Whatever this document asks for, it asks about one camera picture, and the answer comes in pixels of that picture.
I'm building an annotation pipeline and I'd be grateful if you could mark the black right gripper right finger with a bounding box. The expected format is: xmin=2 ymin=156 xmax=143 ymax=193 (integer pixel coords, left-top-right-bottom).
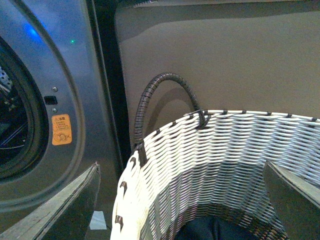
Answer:
xmin=262 ymin=161 xmax=320 ymax=240

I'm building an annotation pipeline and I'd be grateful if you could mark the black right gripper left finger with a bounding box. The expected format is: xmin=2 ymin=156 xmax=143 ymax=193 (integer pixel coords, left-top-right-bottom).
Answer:
xmin=0 ymin=163 xmax=101 ymax=240

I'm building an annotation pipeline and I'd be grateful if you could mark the navy blue knit garment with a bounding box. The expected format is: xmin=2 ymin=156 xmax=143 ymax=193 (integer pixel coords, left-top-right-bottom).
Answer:
xmin=174 ymin=215 xmax=258 ymax=240

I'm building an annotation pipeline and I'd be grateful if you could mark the grey front-load washing machine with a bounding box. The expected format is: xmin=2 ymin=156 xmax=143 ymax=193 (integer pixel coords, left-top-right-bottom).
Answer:
xmin=0 ymin=0 xmax=121 ymax=239

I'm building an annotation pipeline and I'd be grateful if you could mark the white paper tag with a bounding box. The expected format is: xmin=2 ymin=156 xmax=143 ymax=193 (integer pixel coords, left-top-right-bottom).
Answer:
xmin=89 ymin=211 xmax=107 ymax=230

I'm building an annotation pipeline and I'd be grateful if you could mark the white woven laundry basket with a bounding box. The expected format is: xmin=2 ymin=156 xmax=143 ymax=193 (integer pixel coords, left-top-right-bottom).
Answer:
xmin=110 ymin=110 xmax=320 ymax=240

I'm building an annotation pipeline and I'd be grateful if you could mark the orange warning sticker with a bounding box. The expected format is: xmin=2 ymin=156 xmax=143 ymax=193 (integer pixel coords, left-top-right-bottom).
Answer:
xmin=51 ymin=114 xmax=72 ymax=146

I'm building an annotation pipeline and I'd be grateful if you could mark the grey sofa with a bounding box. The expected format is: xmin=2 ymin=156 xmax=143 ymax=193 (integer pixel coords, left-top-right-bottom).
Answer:
xmin=113 ymin=0 xmax=320 ymax=156

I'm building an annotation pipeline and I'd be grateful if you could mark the dark wrapped basket handle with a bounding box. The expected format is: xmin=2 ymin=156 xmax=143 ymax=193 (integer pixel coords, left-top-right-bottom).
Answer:
xmin=133 ymin=72 xmax=210 ymax=167

